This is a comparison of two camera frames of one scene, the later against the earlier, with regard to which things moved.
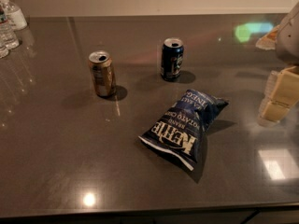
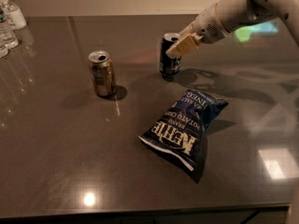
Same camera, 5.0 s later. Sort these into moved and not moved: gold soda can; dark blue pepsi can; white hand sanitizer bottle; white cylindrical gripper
Moved: white cylindrical gripper; dark blue pepsi can
Not moved: gold soda can; white hand sanitizer bottle
